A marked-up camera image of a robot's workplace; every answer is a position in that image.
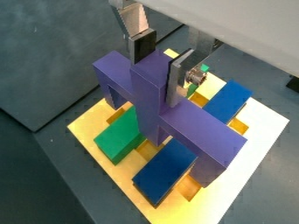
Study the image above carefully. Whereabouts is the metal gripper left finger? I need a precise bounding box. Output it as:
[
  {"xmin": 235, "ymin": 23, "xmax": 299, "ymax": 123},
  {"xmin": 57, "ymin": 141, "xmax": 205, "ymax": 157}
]
[{"xmin": 109, "ymin": 0, "xmax": 157, "ymax": 64}]

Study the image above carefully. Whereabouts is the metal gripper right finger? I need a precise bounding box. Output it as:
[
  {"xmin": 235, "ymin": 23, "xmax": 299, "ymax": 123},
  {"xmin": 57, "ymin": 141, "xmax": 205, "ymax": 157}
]
[{"xmin": 166, "ymin": 27, "xmax": 222, "ymax": 108}]

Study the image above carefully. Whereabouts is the purple three-legged block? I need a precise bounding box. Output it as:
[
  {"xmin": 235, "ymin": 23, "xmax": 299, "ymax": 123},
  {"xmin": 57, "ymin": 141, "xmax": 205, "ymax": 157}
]
[{"xmin": 94, "ymin": 50, "xmax": 247, "ymax": 186}]

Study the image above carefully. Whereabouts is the yellow slotted board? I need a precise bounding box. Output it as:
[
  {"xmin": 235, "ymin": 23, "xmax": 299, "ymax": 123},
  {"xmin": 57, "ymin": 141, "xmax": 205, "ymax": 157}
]
[{"xmin": 69, "ymin": 73, "xmax": 289, "ymax": 224}]

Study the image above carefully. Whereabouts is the green rectangular block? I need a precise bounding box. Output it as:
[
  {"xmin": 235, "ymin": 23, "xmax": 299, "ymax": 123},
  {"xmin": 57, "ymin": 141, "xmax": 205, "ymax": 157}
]
[{"xmin": 94, "ymin": 62, "xmax": 202, "ymax": 164}]

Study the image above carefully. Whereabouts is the blue rectangular block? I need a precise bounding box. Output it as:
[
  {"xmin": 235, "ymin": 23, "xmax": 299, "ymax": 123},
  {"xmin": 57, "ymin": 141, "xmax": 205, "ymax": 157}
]
[{"xmin": 134, "ymin": 81, "xmax": 253, "ymax": 206}]

